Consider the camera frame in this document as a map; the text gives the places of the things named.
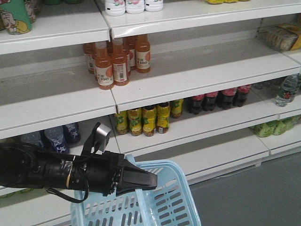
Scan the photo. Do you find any clear water bottle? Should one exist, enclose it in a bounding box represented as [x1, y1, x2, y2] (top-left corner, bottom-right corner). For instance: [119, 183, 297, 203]
[275, 74, 299, 107]

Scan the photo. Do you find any orange C100 juice bottle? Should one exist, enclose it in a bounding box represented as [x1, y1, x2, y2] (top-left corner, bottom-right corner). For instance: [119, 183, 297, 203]
[95, 41, 114, 90]
[111, 38, 129, 86]
[135, 34, 151, 73]

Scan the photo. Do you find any green cartoon milk can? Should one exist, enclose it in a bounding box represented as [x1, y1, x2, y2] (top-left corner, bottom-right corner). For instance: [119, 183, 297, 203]
[0, 0, 32, 35]

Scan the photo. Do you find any light blue plastic basket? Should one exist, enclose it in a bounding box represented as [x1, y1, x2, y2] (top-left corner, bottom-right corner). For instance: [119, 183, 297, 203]
[71, 155, 201, 226]

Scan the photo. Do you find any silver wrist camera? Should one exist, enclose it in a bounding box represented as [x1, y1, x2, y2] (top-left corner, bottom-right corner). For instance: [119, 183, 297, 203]
[94, 124, 111, 152]

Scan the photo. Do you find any plastic cola bottle red label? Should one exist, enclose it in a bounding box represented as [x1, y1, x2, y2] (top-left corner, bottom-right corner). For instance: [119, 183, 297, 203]
[203, 91, 218, 111]
[188, 94, 205, 114]

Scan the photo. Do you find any white peach yogurt bottle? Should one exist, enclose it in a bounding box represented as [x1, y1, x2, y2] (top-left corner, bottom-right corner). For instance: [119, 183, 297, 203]
[105, 0, 126, 16]
[126, 0, 145, 14]
[145, 0, 164, 12]

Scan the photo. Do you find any clear pastry box yellow label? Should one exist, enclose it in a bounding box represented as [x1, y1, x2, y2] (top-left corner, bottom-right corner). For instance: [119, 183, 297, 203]
[257, 23, 301, 52]

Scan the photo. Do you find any green tea bottle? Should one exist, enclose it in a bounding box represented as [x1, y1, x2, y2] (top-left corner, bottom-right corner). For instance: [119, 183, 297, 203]
[273, 117, 294, 136]
[254, 121, 277, 137]

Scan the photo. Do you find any blue sports drink bottle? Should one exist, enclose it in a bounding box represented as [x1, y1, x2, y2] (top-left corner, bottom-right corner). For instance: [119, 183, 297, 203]
[21, 131, 45, 148]
[44, 126, 70, 154]
[63, 122, 81, 145]

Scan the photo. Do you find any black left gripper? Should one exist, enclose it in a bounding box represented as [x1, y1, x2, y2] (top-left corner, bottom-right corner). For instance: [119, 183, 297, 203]
[70, 151, 158, 196]

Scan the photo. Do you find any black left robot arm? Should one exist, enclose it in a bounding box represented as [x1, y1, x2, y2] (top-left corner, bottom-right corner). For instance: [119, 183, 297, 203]
[0, 143, 158, 196]

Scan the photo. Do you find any yellow lemon tea bottle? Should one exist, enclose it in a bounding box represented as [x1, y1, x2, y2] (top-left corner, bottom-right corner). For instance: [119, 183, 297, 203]
[114, 111, 128, 135]
[170, 98, 184, 119]
[127, 107, 142, 136]
[156, 102, 170, 134]
[142, 105, 157, 137]

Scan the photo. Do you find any white metal shelf unit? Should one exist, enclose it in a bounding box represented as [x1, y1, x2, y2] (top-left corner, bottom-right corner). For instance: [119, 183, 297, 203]
[0, 0, 301, 226]

